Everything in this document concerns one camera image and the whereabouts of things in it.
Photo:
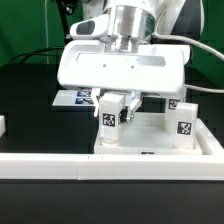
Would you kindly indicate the white U-shaped obstacle fence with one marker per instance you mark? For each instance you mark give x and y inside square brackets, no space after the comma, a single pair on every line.
[208,166]

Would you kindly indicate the white sheet with markers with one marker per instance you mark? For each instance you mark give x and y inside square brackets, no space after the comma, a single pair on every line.
[73,98]

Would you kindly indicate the white square table top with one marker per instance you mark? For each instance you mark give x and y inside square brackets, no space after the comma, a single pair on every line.
[146,135]

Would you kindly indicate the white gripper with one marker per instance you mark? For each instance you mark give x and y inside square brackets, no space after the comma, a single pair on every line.
[154,69]

